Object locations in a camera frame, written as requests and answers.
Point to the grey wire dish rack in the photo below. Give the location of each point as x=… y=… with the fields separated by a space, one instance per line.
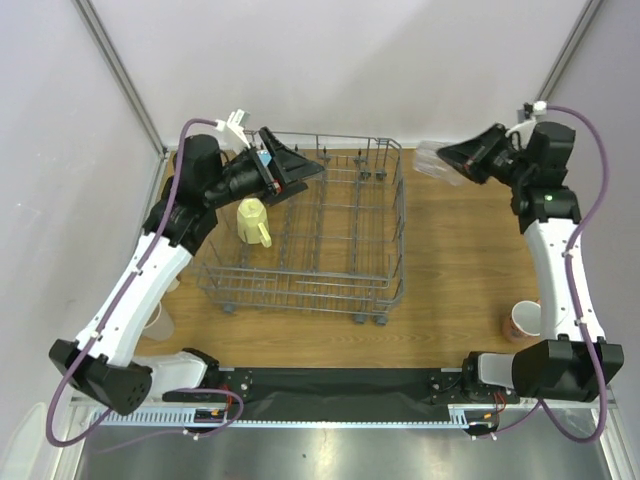
x=338 y=247

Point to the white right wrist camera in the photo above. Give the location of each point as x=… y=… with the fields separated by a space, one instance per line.
x=528 y=117

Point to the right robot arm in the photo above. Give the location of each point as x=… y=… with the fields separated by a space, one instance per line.
x=531 y=159

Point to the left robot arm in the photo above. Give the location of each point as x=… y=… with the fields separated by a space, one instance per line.
x=211 y=171

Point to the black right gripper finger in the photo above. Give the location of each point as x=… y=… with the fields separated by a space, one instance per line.
x=476 y=153
x=479 y=177

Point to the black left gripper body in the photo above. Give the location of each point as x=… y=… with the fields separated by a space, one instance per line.
x=249 y=177

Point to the beige steel-lined tumbler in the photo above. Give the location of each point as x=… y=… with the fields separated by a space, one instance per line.
x=175 y=283

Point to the clear glass cup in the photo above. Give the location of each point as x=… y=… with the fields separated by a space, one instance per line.
x=427 y=162

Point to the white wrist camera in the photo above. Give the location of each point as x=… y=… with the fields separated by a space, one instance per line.
x=528 y=117
x=235 y=125

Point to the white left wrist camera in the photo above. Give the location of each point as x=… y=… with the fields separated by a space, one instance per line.
x=235 y=125

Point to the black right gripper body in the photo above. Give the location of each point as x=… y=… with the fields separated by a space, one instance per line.
x=491 y=153

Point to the pink patterned mug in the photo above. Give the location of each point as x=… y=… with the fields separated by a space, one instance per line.
x=523 y=321

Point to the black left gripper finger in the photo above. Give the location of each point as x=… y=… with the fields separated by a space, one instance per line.
x=287 y=166
x=290 y=191

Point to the pale yellow mug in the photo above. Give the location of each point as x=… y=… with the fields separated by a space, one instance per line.
x=252 y=223

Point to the aluminium rail with cable duct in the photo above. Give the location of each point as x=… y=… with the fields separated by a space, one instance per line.
x=212 y=405

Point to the white plastic object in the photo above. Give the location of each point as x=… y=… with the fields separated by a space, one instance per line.
x=20 y=455

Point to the black mounting base plate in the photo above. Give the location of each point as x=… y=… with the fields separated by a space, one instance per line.
x=367 y=395

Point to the blue butterfly mug orange inside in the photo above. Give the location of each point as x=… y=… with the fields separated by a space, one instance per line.
x=265 y=157

